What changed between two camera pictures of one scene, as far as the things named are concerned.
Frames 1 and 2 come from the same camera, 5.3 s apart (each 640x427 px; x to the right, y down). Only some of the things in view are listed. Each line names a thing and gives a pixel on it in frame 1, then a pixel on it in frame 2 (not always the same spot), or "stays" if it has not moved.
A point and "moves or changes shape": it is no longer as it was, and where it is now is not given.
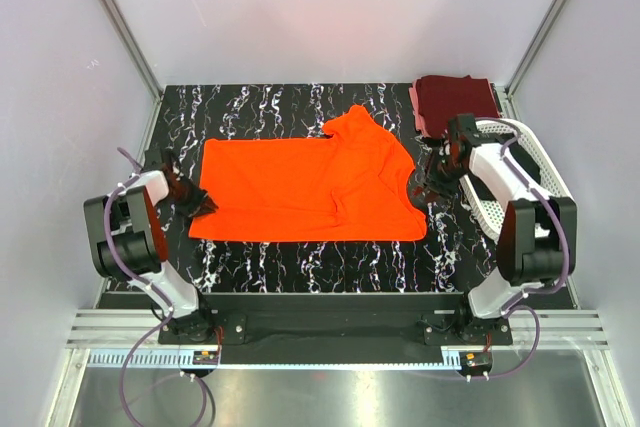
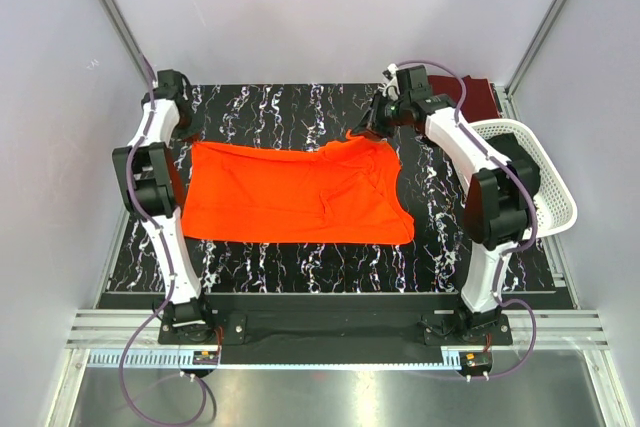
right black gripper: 438,192 to 370,121
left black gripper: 196,206 to 190,134
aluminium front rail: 544,329 stays
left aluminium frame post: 120,20 stays
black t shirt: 523,157 stays
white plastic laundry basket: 492,213 stays
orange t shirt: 350,186 moves or changes shape
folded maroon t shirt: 442,97 stays
